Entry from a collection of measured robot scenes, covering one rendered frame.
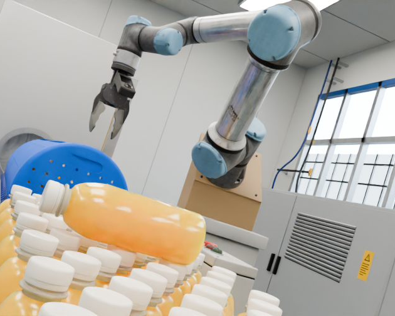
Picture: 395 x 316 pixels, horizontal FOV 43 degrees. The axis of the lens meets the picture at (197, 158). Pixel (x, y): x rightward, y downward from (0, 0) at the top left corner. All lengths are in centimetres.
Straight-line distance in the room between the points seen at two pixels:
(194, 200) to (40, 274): 120
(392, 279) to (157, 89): 460
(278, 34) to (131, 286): 83
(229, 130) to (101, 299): 102
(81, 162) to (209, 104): 548
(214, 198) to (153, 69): 500
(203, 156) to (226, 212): 29
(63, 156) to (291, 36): 60
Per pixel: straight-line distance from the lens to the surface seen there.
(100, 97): 147
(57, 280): 43
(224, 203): 162
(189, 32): 151
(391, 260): 250
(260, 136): 150
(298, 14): 121
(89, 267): 50
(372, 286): 256
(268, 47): 119
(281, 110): 703
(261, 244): 157
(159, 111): 648
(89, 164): 124
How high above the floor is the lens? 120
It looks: 4 degrees up
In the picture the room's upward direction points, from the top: 18 degrees clockwise
